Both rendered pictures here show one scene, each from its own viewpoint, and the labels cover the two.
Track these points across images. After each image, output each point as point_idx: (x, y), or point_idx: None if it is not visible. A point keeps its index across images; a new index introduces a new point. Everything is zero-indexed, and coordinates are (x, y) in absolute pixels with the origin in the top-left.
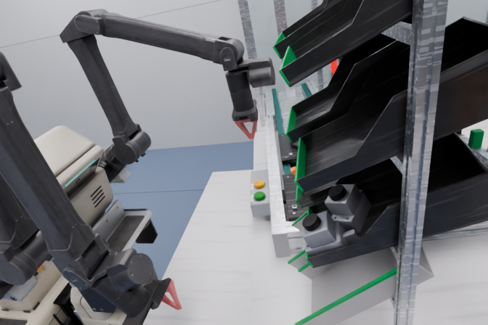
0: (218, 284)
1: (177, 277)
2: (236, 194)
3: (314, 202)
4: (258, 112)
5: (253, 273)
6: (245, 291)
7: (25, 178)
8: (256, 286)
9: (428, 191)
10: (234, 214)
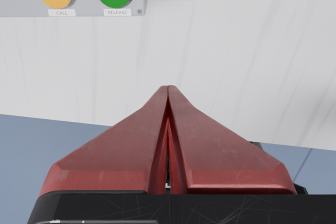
0: (278, 58)
1: (246, 120)
2: (33, 44)
3: None
4: (69, 180)
5: None
6: (309, 11)
7: None
8: None
9: None
10: (105, 43)
